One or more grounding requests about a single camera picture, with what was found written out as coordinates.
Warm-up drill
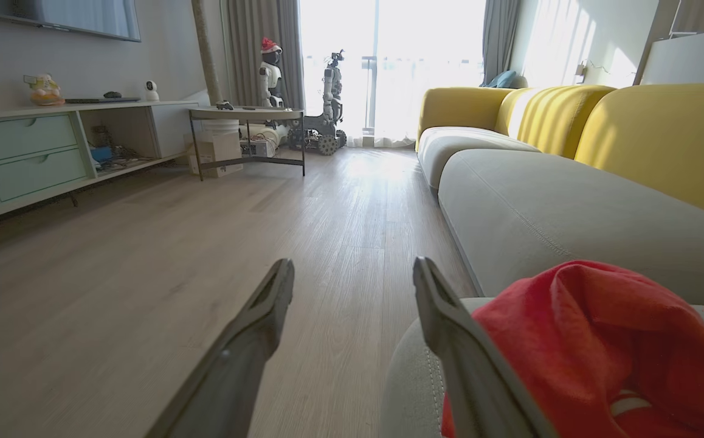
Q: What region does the white humanoid robot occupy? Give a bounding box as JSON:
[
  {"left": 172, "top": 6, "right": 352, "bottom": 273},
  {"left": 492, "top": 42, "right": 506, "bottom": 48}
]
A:
[{"left": 258, "top": 51, "right": 287, "bottom": 111}]

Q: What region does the cardboard box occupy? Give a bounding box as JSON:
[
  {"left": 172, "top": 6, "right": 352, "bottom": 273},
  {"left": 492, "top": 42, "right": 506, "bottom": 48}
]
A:
[{"left": 188, "top": 130, "right": 244, "bottom": 179}]

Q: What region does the small white box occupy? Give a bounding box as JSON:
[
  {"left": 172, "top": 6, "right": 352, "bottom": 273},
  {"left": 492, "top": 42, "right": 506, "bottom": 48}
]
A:
[{"left": 241, "top": 138, "right": 277, "bottom": 159}]

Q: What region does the mint green cabinet drawer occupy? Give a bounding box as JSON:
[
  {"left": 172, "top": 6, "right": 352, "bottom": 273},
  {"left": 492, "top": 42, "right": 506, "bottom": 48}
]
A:
[
  {"left": 0, "top": 147, "right": 89, "bottom": 202},
  {"left": 0, "top": 114, "right": 79, "bottom": 164}
]

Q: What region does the round table with black legs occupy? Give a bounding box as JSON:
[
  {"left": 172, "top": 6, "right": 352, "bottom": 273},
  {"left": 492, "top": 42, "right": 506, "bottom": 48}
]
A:
[{"left": 188, "top": 106, "right": 306, "bottom": 182}]

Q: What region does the wall-mounted flat television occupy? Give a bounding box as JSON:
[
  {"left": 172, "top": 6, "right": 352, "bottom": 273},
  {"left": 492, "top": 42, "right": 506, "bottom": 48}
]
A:
[{"left": 0, "top": 0, "right": 142, "bottom": 43}]

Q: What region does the colourful toy figurine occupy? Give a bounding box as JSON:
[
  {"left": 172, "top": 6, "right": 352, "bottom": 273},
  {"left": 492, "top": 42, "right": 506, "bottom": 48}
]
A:
[{"left": 29, "top": 73, "right": 64, "bottom": 106}]

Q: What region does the tall rope-wrapped post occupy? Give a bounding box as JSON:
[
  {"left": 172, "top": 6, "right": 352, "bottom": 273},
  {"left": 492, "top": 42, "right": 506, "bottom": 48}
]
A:
[{"left": 192, "top": 0, "right": 224, "bottom": 108}]

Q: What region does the white low TV cabinet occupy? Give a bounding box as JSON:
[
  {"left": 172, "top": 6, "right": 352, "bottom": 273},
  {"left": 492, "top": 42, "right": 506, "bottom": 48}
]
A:
[{"left": 0, "top": 100, "right": 202, "bottom": 229}]

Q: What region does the white cabinet panel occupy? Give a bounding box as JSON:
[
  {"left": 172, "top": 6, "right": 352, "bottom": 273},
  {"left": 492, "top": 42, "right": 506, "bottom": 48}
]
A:
[{"left": 640, "top": 26, "right": 704, "bottom": 86}]

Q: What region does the grey wheeled robot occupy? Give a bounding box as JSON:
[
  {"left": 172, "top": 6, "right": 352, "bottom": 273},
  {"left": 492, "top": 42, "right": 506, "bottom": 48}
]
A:
[{"left": 290, "top": 49, "right": 348, "bottom": 156}]

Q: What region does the teal pillow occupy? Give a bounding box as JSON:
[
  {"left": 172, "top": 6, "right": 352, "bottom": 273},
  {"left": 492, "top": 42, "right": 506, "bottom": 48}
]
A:
[{"left": 481, "top": 70, "right": 519, "bottom": 89}]

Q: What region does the clutter on cabinet shelf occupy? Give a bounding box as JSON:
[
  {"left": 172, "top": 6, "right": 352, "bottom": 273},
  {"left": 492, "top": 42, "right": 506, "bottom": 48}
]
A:
[{"left": 88, "top": 125, "right": 148, "bottom": 173}]

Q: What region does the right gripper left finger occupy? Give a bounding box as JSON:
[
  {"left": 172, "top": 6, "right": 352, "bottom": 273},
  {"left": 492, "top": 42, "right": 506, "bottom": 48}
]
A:
[{"left": 145, "top": 259, "right": 295, "bottom": 438}]

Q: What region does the flat dark remote bar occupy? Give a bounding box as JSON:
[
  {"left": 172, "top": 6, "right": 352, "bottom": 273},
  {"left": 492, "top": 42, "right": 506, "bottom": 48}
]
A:
[{"left": 64, "top": 97, "right": 142, "bottom": 105}]

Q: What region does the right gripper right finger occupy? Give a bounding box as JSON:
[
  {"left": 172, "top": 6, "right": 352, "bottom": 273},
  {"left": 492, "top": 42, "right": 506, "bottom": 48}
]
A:
[{"left": 413, "top": 256, "right": 557, "bottom": 438}]

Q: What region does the red white garment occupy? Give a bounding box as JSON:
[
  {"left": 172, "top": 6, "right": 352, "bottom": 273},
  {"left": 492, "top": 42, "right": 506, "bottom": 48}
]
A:
[{"left": 441, "top": 260, "right": 704, "bottom": 438}]

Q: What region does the yellow sofa back cushion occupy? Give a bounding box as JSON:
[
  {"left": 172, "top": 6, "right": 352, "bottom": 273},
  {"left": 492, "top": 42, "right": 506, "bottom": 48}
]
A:
[
  {"left": 416, "top": 87, "right": 514, "bottom": 151},
  {"left": 495, "top": 85, "right": 617, "bottom": 160},
  {"left": 574, "top": 83, "right": 704, "bottom": 224}
]

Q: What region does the grey window curtain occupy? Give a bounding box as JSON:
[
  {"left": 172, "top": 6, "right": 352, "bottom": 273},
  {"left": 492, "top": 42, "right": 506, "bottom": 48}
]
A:
[
  {"left": 221, "top": 0, "right": 305, "bottom": 111},
  {"left": 481, "top": 0, "right": 521, "bottom": 86}
]

